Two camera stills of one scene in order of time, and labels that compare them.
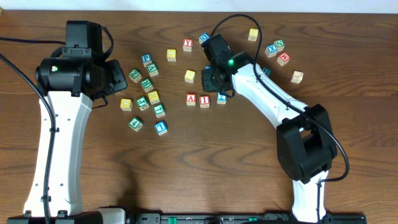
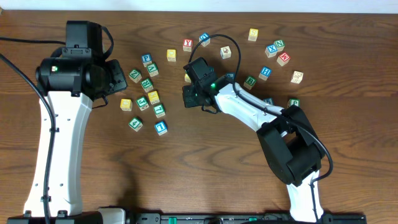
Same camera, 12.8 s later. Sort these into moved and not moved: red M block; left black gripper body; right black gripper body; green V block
Moved: right black gripper body
Not moved: left black gripper body; green V block; red M block
